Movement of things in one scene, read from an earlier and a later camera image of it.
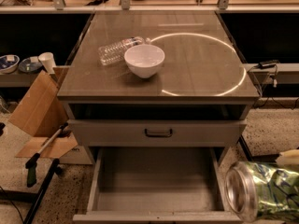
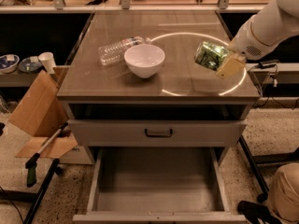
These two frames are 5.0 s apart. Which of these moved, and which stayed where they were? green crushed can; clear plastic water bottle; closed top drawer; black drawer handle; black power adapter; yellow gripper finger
Moved: yellow gripper finger; green crushed can
Stayed: clear plastic water bottle; closed top drawer; black drawer handle; black power adapter
